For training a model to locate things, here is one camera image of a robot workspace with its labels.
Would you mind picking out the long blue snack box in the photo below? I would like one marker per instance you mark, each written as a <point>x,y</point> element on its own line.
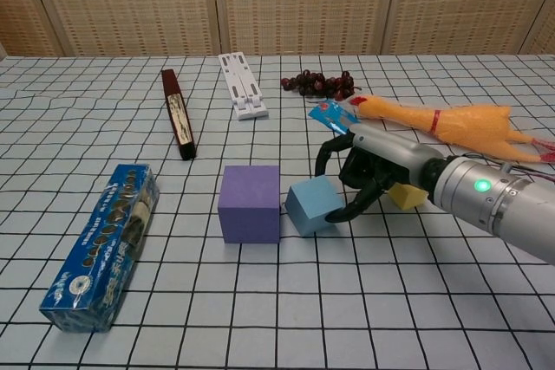
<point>99,248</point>

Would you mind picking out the dark red grape bunch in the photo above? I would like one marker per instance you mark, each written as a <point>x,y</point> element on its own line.
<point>316,84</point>

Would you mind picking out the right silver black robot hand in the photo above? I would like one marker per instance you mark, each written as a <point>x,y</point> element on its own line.
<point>390,153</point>

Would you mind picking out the yellow rubber chicken toy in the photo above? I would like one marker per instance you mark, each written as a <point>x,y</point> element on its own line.
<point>468,125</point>

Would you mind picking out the long dark red box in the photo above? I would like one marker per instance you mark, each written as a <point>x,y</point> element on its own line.
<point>178,114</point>

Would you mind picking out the small yellow foam cube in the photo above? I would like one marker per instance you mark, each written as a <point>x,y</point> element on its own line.
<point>407,199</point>

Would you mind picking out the white folding stand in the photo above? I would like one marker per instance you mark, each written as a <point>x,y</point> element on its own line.
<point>243,88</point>

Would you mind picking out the light blue cube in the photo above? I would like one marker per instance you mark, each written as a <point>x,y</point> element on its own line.
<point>310,207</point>

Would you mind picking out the beige bamboo folding screen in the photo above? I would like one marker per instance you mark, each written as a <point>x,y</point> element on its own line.
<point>303,1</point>

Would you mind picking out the large purple foam cube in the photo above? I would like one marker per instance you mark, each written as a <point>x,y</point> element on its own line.
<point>249,209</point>

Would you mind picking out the light blue checkered tablecloth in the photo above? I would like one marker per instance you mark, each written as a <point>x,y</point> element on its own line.
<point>277,300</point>

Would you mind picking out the small blue packet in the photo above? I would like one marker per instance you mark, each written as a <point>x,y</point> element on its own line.
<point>331,115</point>

